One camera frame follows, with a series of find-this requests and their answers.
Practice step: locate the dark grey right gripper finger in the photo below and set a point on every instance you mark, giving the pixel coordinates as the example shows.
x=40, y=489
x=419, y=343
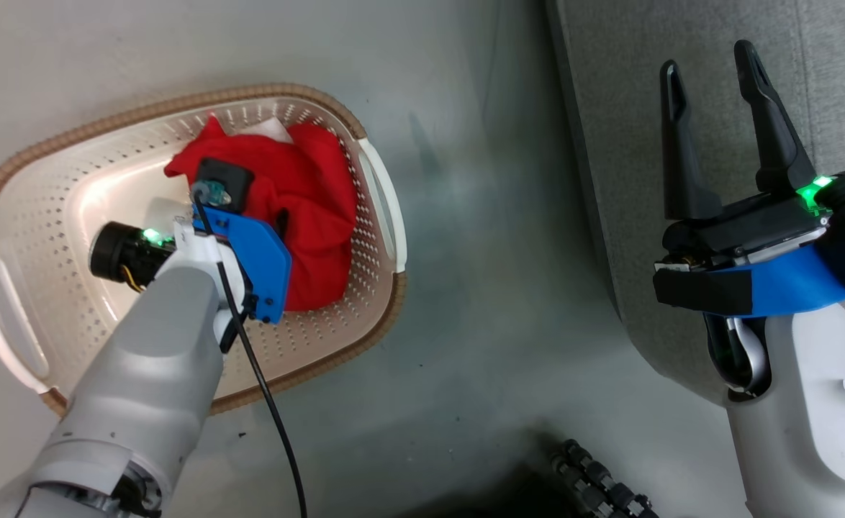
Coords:
x=775, y=137
x=681, y=165

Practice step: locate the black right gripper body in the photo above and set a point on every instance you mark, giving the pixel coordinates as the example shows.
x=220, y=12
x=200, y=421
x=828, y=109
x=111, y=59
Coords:
x=753, y=226

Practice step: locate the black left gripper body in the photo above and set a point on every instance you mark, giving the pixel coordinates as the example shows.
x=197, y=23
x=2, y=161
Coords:
x=121, y=253

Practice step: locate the red cloth garment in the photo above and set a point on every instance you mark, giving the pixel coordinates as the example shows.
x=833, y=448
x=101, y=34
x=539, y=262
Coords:
x=311, y=216

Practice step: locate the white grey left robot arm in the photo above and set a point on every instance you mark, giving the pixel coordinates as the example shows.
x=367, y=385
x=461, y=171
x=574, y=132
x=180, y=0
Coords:
x=149, y=374

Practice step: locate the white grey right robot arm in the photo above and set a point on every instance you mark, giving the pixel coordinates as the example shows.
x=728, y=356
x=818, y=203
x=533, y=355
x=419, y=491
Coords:
x=818, y=417

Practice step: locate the grey fabric sofa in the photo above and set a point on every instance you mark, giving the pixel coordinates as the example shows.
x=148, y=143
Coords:
x=609, y=144

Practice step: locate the beige perforated laundry basket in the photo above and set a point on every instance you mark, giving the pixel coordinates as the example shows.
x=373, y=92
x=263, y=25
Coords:
x=55, y=194

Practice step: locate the white cloth in basket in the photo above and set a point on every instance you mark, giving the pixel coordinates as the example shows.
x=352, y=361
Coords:
x=273, y=129

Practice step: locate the blue right wrist camera bracket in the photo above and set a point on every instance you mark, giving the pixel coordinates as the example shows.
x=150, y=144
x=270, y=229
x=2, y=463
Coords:
x=797, y=284

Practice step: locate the blue wrist camera bracket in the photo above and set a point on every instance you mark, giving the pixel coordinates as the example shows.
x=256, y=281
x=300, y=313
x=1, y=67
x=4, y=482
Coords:
x=264, y=262
x=797, y=284

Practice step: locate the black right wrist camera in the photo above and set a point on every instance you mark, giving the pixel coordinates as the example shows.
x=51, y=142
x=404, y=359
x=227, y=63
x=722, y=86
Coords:
x=699, y=291

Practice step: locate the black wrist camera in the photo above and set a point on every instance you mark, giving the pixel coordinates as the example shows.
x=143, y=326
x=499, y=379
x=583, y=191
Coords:
x=224, y=178
x=699, y=291

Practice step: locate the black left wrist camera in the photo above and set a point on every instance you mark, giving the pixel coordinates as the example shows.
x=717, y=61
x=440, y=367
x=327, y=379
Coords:
x=224, y=178

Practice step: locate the blue left wrist camera bracket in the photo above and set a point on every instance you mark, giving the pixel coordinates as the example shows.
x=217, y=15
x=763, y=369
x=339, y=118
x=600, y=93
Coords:
x=264, y=262

